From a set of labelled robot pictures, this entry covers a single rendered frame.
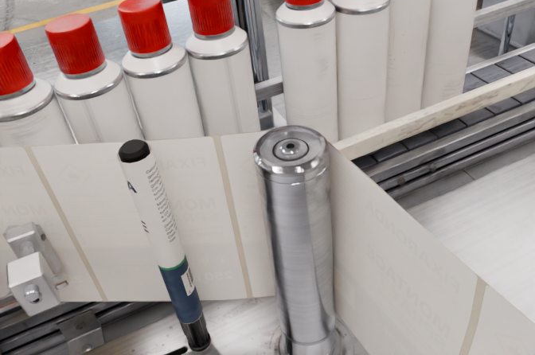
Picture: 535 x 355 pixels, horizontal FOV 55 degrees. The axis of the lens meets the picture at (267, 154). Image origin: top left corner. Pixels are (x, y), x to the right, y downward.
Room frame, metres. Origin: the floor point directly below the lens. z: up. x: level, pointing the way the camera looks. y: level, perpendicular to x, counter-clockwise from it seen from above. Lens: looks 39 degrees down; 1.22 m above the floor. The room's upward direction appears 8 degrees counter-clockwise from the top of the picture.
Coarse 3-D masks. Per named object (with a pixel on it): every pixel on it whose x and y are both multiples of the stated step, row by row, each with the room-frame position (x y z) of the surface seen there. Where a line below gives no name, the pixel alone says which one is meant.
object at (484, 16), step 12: (516, 0) 0.55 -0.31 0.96; (528, 0) 0.55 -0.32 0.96; (480, 12) 0.53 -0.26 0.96; (492, 12) 0.53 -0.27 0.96; (504, 12) 0.53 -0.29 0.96; (516, 12) 0.54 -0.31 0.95; (480, 24) 0.52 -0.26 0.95; (264, 84) 0.43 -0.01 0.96; (276, 84) 0.43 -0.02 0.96; (264, 96) 0.43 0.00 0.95
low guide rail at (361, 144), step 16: (512, 80) 0.45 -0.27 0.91; (528, 80) 0.46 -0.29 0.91; (464, 96) 0.44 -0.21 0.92; (480, 96) 0.44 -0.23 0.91; (496, 96) 0.44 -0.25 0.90; (416, 112) 0.42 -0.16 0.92; (432, 112) 0.42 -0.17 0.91; (448, 112) 0.42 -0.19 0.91; (464, 112) 0.43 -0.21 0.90; (384, 128) 0.40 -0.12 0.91; (400, 128) 0.40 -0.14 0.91; (416, 128) 0.41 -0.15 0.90; (336, 144) 0.38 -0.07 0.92; (352, 144) 0.38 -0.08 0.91; (368, 144) 0.39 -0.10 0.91; (384, 144) 0.39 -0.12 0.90
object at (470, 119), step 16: (496, 64) 0.55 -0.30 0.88; (512, 64) 0.54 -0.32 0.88; (528, 64) 0.53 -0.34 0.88; (464, 80) 0.52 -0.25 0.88; (480, 80) 0.51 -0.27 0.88; (496, 80) 0.51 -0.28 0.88; (512, 96) 0.47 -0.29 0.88; (528, 96) 0.47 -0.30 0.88; (480, 112) 0.45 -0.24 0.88; (496, 112) 0.45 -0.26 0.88; (432, 128) 0.43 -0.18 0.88; (448, 128) 0.43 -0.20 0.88; (464, 128) 0.43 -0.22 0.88; (400, 144) 0.41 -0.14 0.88; (416, 144) 0.41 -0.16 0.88; (352, 160) 0.40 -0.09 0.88; (368, 160) 0.40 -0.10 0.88; (384, 160) 0.39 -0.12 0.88
